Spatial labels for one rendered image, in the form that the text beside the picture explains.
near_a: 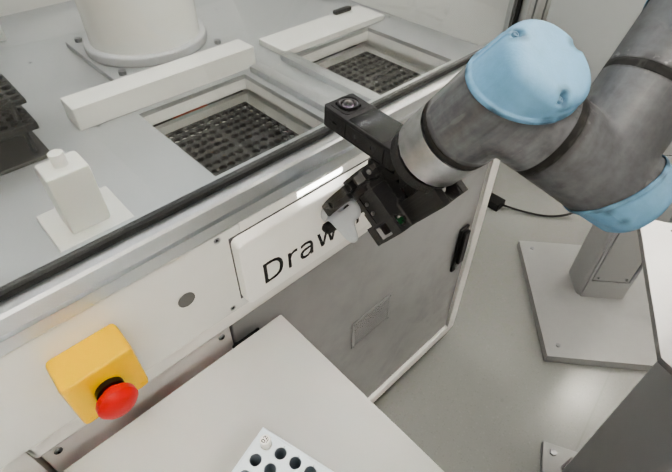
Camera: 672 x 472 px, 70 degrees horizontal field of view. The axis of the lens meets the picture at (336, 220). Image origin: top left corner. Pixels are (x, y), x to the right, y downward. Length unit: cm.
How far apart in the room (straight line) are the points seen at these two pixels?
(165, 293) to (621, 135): 47
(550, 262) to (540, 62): 158
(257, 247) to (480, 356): 114
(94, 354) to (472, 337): 129
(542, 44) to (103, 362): 47
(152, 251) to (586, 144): 41
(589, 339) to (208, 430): 134
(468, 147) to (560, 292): 145
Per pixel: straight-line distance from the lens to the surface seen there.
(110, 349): 54
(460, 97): 38
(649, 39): 45
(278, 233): 60
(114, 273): 53
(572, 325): 175
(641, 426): 110
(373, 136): 49
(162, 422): 66
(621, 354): 175
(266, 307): 74
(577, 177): 41
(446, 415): 150
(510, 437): 152
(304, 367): 66
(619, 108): 43
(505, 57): 36
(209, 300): 62
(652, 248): 94
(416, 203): 49
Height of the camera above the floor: 133
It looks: 43 degrees down
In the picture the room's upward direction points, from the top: straight up
